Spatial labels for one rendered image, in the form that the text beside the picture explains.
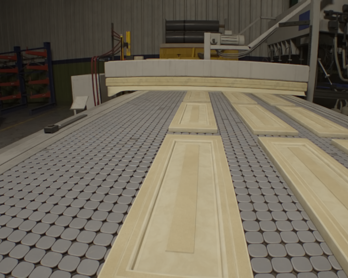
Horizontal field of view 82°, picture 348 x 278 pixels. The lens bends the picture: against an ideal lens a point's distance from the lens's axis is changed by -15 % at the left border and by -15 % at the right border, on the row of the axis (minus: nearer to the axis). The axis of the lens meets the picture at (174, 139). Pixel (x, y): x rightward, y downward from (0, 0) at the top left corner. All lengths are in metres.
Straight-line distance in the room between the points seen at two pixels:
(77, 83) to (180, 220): 2.99
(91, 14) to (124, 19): 1.05
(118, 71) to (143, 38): 4.41
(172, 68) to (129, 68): 0.47
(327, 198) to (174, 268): 0.34
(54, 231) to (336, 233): 0.46
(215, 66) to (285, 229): 2.18
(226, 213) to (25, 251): 0.33
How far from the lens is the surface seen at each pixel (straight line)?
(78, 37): 7.78
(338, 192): 0.56
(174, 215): 0.40
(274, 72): 2.60
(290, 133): 0.99
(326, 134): 1.06
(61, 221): 0.45
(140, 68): 2.56
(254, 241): 0.39
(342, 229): 0.44
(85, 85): 3.22
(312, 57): 3.02
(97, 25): 7.54
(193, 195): 0.45
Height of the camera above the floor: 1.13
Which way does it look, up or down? 18 degrees down
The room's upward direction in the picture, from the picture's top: straight up
